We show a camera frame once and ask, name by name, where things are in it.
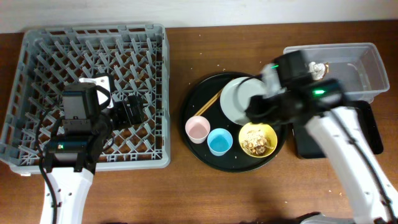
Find yellow bowl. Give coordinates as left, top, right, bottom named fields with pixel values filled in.
left=238, top=123, right=278, bottom=158

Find grey ceramic plate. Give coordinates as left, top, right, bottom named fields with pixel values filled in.
left=220, top=77, right=266, bottom=126

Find brown snack bar wrapper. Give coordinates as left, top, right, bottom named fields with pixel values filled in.
left=308, top=62, right=329, bottom=81

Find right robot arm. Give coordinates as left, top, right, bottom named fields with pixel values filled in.
left=245, top=50, right=397, bottom=223

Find black rectangular tray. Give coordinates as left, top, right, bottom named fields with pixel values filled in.
left=292, top=100, right=384, bottom=159

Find pink plastic cup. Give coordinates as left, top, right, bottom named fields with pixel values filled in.
left=185, top=116, right=211, bottom=144

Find blue plastic cup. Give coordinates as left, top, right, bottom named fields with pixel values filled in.
left=207, top=128, right=233, bottom=156

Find food scraps with rice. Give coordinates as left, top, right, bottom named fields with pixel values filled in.
left=241, top=130, right=274, bottom=156

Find clear plastic waste bin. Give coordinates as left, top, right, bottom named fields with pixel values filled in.
left=283, top=43, right=390, bottom=103

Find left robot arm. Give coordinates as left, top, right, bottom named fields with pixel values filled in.
left=39, top=95, right=144, bottom=223

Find wooden chopstick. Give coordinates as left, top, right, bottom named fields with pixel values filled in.
left=193, top=86, right=224, bottom=116
left=193, top=88, right=224, bottom=116

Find round black serving tray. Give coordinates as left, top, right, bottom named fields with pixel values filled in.
left=179, top=72, right=289, bottom=172

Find grey plastic dishwasher rack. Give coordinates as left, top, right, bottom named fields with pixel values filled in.
left=1, top=24, right=170, bottom=175

